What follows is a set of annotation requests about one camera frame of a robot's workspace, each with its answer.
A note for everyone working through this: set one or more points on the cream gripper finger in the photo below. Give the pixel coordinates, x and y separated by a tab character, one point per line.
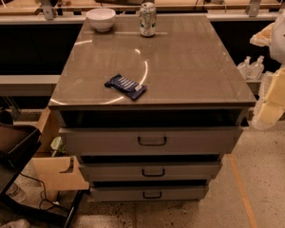
263	37
270	105

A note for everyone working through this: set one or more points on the blue rxbar blueberry wrapper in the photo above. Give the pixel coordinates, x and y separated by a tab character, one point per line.
127	87

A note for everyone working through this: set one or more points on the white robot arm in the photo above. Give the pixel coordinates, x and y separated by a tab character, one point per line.
277	47

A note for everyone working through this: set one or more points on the silver green 7up can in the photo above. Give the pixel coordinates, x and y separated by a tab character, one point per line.
147	18

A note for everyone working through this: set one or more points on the clear sanitizer bottle right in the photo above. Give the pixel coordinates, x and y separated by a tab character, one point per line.
256	68

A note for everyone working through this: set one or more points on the clear sanitizer bottle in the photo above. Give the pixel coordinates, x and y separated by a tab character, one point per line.
243	67
256	68

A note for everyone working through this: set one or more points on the clear sanitizer bottle left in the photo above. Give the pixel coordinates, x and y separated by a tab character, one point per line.
243	67

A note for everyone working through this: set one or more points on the top grey drawer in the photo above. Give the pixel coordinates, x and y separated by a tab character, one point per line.
161	141

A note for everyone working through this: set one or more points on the grey drawer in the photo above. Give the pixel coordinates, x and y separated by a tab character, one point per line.
161	141
149	193
150	171

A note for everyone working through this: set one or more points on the middle grey drawer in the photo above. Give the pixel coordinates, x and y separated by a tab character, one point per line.
150	171

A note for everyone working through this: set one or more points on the grey drawer cabinet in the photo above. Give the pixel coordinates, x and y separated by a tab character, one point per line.
190	78

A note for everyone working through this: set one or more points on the bottom grey drawer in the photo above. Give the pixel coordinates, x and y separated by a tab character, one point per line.
149	193

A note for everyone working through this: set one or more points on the white ceramic bowl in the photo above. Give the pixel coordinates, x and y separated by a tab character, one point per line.
101	19

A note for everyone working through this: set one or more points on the tan cardboard box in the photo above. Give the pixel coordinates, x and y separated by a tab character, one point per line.
57	173

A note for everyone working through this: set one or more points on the dark brown chair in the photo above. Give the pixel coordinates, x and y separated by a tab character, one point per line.
18	143

